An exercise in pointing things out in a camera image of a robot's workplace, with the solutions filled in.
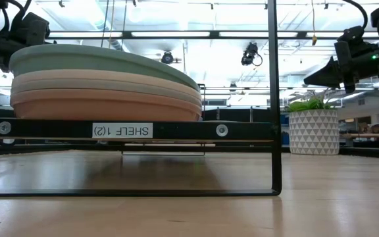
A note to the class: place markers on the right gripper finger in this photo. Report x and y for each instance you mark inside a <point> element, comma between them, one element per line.
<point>326,77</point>

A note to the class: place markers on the pale green plate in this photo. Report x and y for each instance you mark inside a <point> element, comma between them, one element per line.
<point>77,57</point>

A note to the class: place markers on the beige plate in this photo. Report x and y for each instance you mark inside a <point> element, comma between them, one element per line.
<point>77,75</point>

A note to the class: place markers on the grey-beige plate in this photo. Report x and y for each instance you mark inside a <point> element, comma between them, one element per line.
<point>77,85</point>

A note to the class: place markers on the peach plate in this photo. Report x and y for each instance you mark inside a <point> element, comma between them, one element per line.
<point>77,108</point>

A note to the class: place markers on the white shelf label sticker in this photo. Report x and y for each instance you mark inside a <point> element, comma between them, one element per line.
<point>122,130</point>

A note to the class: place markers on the green potted plant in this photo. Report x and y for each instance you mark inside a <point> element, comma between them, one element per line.
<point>303,105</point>

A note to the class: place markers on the white triangle-patterned planter pot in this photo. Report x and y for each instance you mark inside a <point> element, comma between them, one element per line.
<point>314,131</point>

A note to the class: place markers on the blue container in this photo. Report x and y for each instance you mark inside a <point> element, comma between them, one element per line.
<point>285,138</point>

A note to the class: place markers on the black office partition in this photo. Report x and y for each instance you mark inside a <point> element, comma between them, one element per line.
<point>242,115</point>

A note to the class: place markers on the black overhead light bar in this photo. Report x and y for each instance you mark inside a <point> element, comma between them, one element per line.
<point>176,34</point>

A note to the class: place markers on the round black ceiling spotlight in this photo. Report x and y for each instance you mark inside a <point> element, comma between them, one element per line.
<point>167,58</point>

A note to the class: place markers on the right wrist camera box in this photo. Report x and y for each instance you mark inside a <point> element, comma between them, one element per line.
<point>352,34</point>

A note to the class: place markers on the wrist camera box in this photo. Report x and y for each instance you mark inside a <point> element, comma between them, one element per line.
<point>352,34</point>
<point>31,28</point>

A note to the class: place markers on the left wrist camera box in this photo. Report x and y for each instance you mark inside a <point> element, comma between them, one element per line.
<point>31,28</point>

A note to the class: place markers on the black ceiling camera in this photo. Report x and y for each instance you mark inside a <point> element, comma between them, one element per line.
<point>249,54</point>

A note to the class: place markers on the black metal shelf frame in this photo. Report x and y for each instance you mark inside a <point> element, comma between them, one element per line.
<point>183,130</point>

